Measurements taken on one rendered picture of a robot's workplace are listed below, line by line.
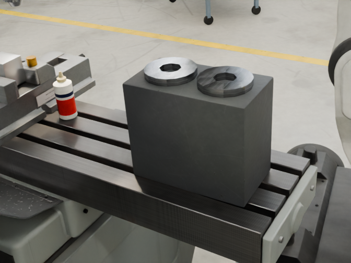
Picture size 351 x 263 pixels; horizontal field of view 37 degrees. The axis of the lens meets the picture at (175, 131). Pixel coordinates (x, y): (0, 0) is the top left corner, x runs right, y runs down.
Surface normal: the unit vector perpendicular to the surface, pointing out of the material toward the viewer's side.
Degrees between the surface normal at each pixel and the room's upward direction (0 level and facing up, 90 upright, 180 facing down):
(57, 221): 90
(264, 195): 0
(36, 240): 90
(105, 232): 90
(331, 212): 0
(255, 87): 0
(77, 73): 90
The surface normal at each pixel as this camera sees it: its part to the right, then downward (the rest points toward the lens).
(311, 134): -0.07, -0.86
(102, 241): 0.85, 0.22
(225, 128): -0.50, 0.47
